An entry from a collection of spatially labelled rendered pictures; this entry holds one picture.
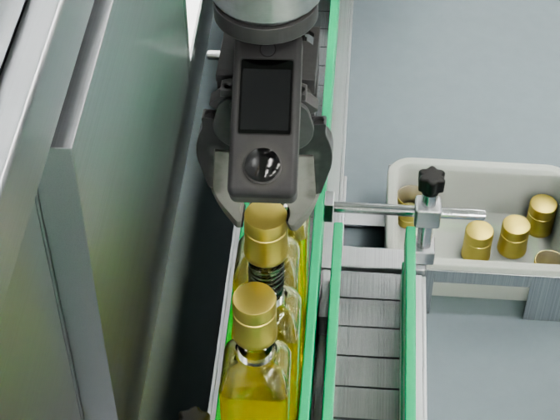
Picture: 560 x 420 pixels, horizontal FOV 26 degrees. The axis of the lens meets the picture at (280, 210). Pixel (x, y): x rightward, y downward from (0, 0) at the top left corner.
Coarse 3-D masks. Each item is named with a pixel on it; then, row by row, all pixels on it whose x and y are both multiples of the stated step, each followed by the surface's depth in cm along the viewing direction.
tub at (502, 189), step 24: (408, 168) 149; (456, 168) 148; (480, 168) 148; (504, 168) 148; (528, 168) 148; (552, 168) 148; (456, 192) 151; (480, 192) 151; (504, 192) 150; (528, 192) 150; (552, 192) 149; (504, 216) 152; (456, 240) 149; (528, 240) 149; (552, 240) 148; (456, 264) 137; (480, 264) 137; (504, 264) 137; (528, 264) 137; (552, 264) 137
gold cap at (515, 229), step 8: (512, 216) 146; (520, 216) 146; (504, 224) 145; (512, 224) 145; (520, 224) 145; (528, 224) 145; (504, 232) 145; (512, 232) 144; (520, 232) 144; (528, 232) 145; (504, 240) 146; (512, 240) 145; (520, 240) 145; (504, 248) 146; (512, 248) 146; (520, 248) 146; (504, 256) 147; (512, 256) 147; (520, 256) 147
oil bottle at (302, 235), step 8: (304, 224) 109; (288, 232) 108; (296, 232) 108; (304, 232) 109; (304, 240) 109; (304, 248) 110; (304, 256) 111; (304, 264) 112; (304, 272) 113; (304, 280) 113; (304, 288) 114; (304, 296) 115; (304, 304) 116; (304, 312) 117; (304, 320) 118; (304, 328) 119
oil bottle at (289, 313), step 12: (288, 288) 102; (288, 300) 101; (300, 300) 103; (288, 312) 101; (300, 312) 103; (288, 324) 100; (300, 324) 105; (288, 336) 101; (300, 336) 107; (300, 348) 109; (300, 360) 110
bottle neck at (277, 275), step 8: (248, 264) 97; (280, 264) 97; (248, 272) 98; (256, 272) 97; (264, 272) 97; (272, 272) 97; (280, 272) 98; (248, 280) 99; (256, 280) 98; (264, 280) 97; (272, 280) 98; (280, 280) 98; (272, 288) 98; (280, 288) 99; (280, 296) 100; (280, 304) 100
